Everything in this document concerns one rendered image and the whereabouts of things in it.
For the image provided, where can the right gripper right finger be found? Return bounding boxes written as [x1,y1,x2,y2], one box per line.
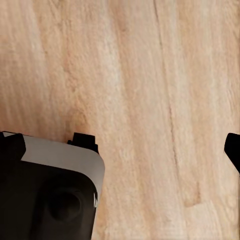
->
[224,133,240,173]

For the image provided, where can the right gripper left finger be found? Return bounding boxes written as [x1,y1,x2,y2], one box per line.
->
[0,133,26,193]

